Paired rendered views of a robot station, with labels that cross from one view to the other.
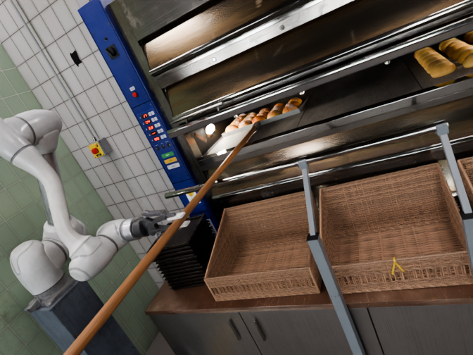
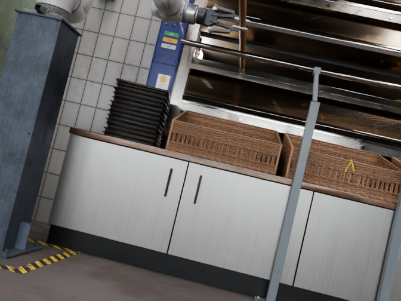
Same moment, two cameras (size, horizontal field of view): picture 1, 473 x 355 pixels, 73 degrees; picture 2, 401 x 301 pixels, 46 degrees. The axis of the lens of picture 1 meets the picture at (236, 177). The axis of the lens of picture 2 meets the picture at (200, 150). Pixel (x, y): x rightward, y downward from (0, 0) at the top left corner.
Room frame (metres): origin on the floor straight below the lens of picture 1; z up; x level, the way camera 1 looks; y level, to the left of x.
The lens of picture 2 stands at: (-0.81, 1.14, 0.50)
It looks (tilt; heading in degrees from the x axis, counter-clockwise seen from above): 3 degrees up; 336
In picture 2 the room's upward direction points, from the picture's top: 13 degrees clockwise
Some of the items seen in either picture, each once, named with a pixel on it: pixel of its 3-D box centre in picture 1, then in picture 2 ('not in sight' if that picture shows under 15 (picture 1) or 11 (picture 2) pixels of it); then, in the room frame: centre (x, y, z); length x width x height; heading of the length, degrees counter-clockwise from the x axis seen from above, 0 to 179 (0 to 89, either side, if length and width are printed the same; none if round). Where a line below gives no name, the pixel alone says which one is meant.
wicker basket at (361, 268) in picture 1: (385, 227); (336, 164); (1.18, -0.51, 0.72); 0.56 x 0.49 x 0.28; 63
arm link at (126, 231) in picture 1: (134, 229); (191, 14); (1.20, 0.46, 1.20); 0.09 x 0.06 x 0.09; 150
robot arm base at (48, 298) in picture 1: (48, 290); (49, 14); (1.39, 1.03, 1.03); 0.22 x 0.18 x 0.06; 149
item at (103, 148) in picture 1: (99, 148); not in sight; (2.10, 0.71, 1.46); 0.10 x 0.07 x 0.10; 61
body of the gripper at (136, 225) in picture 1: (147, 226); (207, 17); (1.16, 0.39, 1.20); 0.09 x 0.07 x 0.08; 60
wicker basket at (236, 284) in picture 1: (264, 244); (226, 139); (1.46, 0.01, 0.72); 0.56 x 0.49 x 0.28; 62
